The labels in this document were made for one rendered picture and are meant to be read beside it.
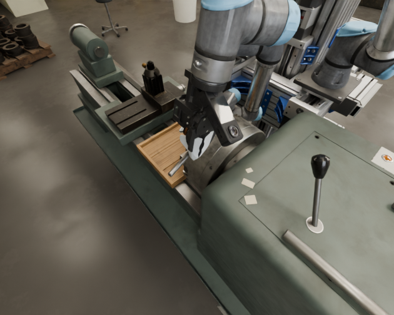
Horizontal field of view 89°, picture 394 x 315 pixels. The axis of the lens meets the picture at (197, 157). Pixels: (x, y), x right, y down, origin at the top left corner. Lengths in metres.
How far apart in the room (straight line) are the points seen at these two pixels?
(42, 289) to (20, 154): 1.42
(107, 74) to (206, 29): 1.31
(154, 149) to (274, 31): 0.80
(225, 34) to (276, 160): 0.36
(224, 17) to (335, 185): 0.46
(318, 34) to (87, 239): 2.04
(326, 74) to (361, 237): 0.72
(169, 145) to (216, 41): 0.78
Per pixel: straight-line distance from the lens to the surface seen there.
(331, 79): 1.09
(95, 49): 1.51
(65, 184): 2.31
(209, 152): 0.63
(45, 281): 2.03
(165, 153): 1.04
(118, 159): 1.53
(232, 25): 0.36
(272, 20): 0.41
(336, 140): 0.72
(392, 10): 0.84
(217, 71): 0.37
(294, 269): 0.49
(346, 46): 1.04
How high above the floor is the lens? 1.70
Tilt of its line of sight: 54 degrees down
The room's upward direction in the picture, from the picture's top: straight up
